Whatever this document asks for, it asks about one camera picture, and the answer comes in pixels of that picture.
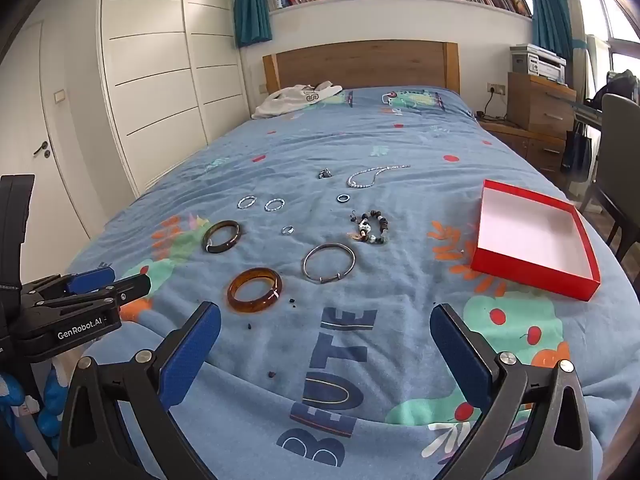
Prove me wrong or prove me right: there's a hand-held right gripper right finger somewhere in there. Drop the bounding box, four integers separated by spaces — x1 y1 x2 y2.
429 302 598 480

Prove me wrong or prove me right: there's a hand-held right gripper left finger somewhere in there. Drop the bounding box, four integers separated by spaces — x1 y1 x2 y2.
59 301 222 480

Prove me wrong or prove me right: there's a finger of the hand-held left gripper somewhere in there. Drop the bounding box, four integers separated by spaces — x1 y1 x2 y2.
30 274 152 313
22 266 117 297

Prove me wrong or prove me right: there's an amber orange bangle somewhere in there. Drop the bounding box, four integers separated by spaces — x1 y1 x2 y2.
227 267 284 315

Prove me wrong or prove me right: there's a dark brown bangle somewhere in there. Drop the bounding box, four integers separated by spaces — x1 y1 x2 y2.
201 220 242 255

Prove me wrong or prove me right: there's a thin silver bangle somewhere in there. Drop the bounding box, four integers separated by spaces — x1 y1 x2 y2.
301 242 357 284

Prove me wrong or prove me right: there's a red cardboard box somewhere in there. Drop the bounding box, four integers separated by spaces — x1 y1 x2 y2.
470 179 602 302

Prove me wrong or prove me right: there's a beaded charm bracelet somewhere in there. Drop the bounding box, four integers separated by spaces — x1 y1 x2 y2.
348 210 396 245

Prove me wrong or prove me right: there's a person's left hand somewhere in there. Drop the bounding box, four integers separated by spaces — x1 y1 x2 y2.
0 357 68 441

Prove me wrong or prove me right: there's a white door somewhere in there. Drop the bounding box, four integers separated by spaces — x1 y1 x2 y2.
0 20 108 281

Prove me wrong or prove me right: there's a low wooden cabinet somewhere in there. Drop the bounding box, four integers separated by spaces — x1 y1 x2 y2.
480 120 571 176

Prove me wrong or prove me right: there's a blue printed blanket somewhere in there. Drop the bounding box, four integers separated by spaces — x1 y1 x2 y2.
65 87 640 480

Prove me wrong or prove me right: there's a white wardrobe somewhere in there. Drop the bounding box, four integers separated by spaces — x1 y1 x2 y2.
97 0 251 201

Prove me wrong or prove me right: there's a dark blue bag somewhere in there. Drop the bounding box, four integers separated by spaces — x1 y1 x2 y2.
560 122 593 183

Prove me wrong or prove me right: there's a white clothing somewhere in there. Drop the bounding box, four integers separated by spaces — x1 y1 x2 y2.
250 81 344 120

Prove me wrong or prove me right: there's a grey chair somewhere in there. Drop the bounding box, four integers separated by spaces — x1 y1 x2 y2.
575 92 640 261

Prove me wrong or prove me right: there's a wooden dresser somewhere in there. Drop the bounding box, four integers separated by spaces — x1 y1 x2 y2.
506 72 577 133

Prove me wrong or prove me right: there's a white printer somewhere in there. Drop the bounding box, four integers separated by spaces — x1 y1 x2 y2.
510 44 567 83

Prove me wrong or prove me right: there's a teal curtain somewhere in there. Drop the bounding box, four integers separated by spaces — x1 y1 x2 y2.
234 0 273 48
526 0 575 63

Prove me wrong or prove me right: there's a wooden headboard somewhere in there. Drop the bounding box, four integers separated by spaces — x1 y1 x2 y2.
262 40 460 97

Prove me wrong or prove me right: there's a silver chain necklace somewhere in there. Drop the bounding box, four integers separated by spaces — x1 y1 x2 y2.
346 164 412 190

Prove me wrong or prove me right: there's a black power cable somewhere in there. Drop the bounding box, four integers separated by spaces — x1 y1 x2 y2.
475 91 521 126

